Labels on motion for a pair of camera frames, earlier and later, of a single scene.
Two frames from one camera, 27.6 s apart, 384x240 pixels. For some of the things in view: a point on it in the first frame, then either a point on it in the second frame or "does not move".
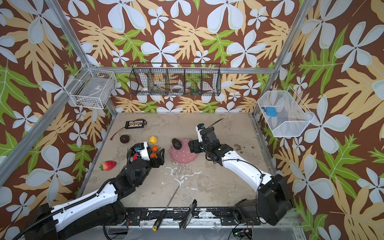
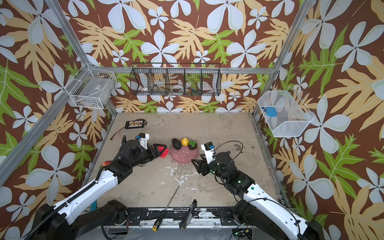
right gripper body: (195, 146) to (202, 166)
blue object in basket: (270, 111) does not move
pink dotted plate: (184, 155) does not move
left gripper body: (153, 163) to (148, 155)
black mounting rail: (202, 216) does not move
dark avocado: (176, 144) does not move
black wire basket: (175, 79) does not move
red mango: (107, 166) does not move
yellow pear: (153, 139) to (185, 141)
